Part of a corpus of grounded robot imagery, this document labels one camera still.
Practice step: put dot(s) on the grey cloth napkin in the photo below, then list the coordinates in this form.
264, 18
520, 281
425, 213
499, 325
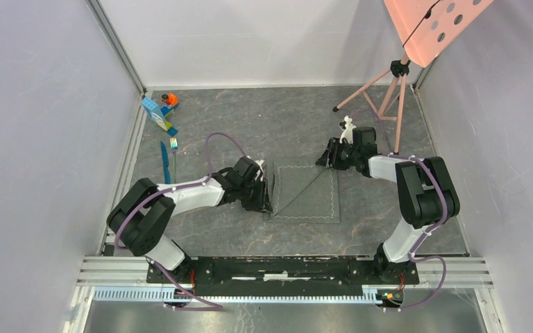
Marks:
302, 192

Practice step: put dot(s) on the blue toy block stack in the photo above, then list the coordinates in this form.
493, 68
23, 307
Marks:
159, 115

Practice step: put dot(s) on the orange toy figure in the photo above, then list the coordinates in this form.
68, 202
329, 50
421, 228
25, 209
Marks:
170, 99

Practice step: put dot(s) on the pink perforated board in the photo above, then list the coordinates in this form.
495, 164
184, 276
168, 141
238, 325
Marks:
427, 27

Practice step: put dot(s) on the blue plastic knife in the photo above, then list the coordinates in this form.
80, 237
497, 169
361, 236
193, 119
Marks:
165, 163

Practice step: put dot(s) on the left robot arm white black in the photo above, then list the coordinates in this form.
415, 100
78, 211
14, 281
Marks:
142, 215

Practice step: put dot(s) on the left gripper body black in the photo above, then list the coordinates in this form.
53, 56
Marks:
252, 195

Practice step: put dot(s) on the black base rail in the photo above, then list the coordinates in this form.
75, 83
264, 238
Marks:
286, 276

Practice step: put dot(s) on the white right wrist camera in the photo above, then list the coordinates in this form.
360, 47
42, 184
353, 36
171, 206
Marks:
347, 127

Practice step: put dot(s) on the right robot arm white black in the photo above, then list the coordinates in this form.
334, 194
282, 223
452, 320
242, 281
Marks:
426, 194

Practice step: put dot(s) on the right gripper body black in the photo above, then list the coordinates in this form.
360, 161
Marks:
344, 154

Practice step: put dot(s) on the pink tripod stand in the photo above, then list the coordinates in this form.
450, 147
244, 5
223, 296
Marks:
396, 91

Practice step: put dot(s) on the white slotted cable duct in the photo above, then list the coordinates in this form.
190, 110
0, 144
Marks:
367, 296

